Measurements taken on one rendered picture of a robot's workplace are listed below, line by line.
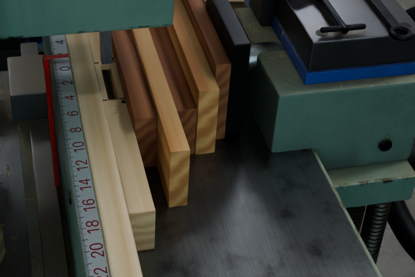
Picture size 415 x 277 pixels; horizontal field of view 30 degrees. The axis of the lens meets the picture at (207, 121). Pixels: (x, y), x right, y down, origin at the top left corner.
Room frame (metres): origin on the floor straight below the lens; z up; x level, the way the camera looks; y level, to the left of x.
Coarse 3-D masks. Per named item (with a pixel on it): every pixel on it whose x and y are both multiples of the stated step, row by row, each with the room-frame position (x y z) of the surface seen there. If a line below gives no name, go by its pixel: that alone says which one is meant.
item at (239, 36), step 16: (208, 0) 0.59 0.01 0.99; (224, 0) 0.58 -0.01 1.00; (224, 16) 0.55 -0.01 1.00; (224, 32) 0.53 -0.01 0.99; (240, 32) 0.53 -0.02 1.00; (224, 48) 0.53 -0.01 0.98; (240, 48) 0.51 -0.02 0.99; (256, 48) 0.56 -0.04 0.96; (272, 48) 0.56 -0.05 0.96; (240, 64) 0.51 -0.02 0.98; (256, 64) 0.55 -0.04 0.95; (240, 80) 0.51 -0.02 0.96; (240, 96) 0.51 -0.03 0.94; (240, 112) 0.51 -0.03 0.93; (240, 128) 0.51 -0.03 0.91
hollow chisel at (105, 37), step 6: (102, 36) 0.53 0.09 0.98; (108, 36) 0.54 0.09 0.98; (102, 42) 0.53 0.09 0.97; (108, 42) 0.54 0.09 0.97; (102, 48) 0.53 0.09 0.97; (108, 48) 0.54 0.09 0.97; (102, 54) 0.53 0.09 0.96; (108, 54) 0.54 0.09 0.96; (102, 60) 0.53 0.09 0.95; (108, 60) 0.54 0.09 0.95
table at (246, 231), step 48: (240, 144) 0.50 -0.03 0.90; (192, 192) 0.44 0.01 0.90; (240, 192) 0.44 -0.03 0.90; (288, 192) 0.45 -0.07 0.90; (336, 192) 0.45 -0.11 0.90; (384, 192) 0.50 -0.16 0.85; (192, 240) 0.39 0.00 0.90; (240, 240) 0.39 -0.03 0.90; (288, 240) 0.40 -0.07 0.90; (336, 240) 0.40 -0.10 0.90
